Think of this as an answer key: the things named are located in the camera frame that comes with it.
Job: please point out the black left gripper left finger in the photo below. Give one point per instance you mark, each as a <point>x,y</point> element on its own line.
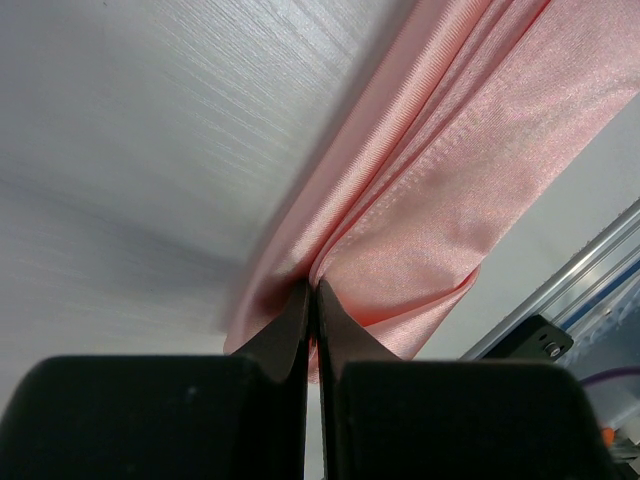
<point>274,424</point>

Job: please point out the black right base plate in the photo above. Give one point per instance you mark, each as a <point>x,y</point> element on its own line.
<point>532,340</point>

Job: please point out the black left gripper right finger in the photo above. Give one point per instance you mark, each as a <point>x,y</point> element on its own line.
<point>340,340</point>

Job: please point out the aluminium front rail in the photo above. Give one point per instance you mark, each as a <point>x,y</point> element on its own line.
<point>608,260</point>

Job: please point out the pink satin napkin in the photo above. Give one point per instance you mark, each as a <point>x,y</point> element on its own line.
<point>473,112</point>

